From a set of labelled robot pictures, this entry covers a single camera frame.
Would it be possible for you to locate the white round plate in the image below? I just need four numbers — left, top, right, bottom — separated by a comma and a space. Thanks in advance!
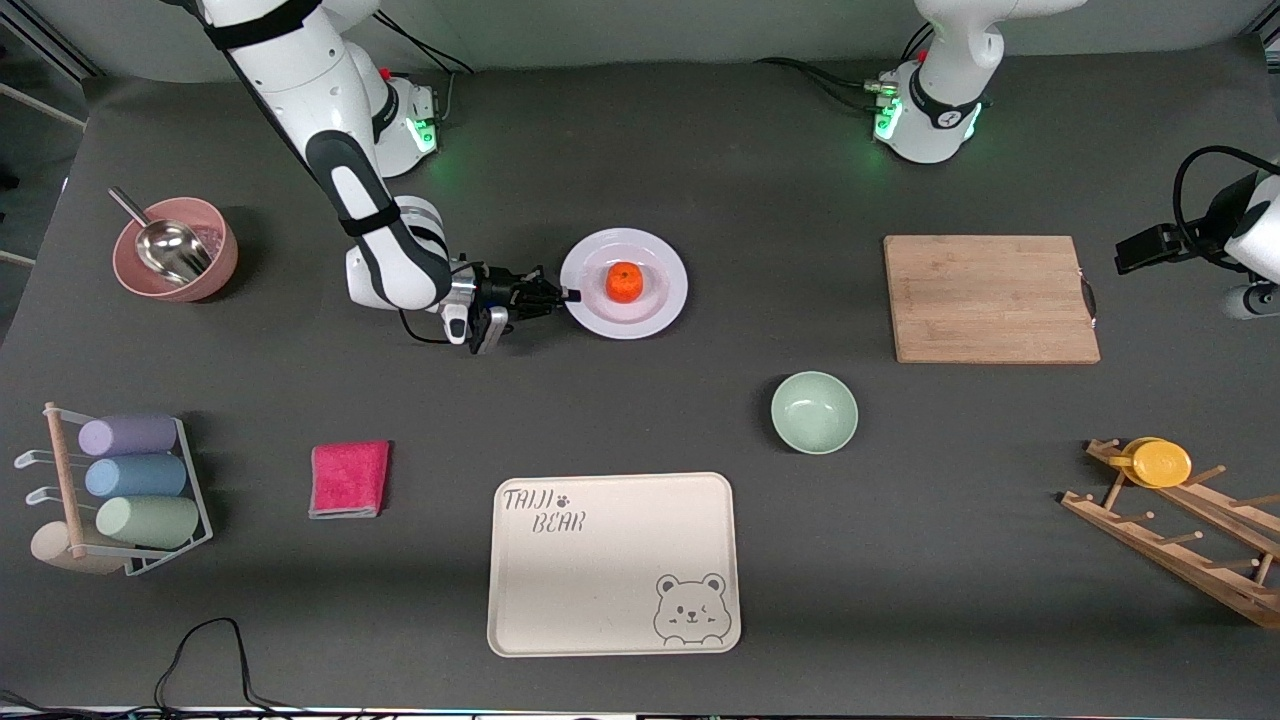
560, 228, 689, 341

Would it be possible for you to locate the wooden cutting board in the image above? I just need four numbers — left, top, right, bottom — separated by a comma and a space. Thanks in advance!
884, 235, 1102, 365

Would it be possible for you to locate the pink folded cloth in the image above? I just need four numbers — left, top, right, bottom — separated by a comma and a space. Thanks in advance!
309, 440, 391, 520

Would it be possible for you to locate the pink bowl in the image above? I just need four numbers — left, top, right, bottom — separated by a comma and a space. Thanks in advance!
112, 196, 240, 303

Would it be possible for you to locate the beige bear print tray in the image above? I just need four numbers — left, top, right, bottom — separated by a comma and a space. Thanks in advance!
487, 472, 743, 658

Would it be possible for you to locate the pale green bowl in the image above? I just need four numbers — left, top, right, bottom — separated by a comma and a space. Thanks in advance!
770, 371, 859, 456

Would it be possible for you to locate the wooden dish rack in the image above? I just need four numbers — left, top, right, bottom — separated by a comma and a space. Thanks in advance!
1060, 438, 1280, 630

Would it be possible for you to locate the metal scoop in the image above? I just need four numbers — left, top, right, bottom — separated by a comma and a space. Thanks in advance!
108, 186, 213, 286

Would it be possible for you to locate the purple cup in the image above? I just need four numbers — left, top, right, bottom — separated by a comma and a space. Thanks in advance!
78, 413, 179, 458

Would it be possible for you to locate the blue cup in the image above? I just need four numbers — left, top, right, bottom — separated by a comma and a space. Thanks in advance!
84, 455, 188, 500

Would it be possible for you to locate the green cup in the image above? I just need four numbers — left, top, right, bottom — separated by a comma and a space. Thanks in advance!
96, 496, 200, 550

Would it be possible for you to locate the wooden rack rod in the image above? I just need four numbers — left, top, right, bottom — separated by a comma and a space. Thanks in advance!
44, 402, 87, 559

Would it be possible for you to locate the beige cup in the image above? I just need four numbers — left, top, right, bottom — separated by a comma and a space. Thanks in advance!
30, 522, 126, 576

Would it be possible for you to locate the black right arm base cable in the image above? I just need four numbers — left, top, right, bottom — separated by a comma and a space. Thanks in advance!
375, 10, 477, 126

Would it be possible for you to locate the black arm base cable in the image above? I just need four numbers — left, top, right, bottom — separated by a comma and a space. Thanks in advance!
755, 20, 936, 113
375, 10, 477, 126

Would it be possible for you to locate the black left arm base cable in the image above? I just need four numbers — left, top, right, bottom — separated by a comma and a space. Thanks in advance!
755, 20, 936, 113

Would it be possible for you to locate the white wire cup rack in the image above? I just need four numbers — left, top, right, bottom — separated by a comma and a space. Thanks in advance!
14, 413, 214, 578

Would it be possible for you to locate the black floor cable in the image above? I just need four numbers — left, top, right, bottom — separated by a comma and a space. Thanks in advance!
0, 617, 401, 720

